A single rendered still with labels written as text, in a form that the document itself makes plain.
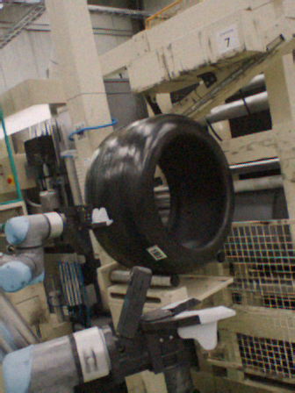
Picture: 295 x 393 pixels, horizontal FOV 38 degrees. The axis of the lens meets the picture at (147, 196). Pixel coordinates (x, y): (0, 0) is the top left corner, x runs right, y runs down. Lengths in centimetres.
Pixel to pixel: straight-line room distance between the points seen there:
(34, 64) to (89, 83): 1074
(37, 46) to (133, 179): 1154
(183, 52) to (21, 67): 1073
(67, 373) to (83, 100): 133
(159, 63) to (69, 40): 38
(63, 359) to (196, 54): 132
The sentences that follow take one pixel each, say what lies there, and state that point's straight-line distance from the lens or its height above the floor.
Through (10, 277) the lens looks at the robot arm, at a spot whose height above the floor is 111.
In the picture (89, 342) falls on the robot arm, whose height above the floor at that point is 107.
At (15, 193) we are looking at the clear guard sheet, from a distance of 203.
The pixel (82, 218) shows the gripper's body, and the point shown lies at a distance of 135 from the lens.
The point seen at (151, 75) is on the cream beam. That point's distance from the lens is 191.
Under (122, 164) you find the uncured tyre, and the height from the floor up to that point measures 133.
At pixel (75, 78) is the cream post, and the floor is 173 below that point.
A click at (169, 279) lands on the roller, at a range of 154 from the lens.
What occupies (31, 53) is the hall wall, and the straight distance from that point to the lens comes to 1266.
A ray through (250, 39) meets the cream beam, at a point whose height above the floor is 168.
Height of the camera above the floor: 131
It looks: 4 degrees down
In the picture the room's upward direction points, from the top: 11 degrees counter-clockwise
